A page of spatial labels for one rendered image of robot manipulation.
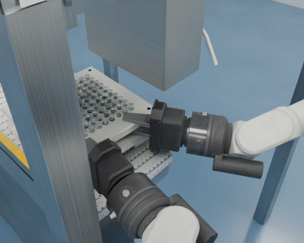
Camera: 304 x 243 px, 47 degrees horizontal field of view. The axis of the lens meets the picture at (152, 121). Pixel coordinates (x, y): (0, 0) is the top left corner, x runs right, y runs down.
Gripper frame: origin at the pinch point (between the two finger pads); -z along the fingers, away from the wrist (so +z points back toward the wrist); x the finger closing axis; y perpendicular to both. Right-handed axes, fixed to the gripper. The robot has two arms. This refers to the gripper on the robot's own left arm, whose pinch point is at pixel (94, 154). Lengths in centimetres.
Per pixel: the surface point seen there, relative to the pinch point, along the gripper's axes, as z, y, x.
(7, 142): -20.4, -10.8, 7.1
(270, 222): 6, 88, 103
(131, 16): -4.5, 12.2, -23.1
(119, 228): -7.6, 9.0, 45.7
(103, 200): 3.6, -1.0, 10.1
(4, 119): -33.4, -7.7, 11.2
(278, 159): -1, 83, 58
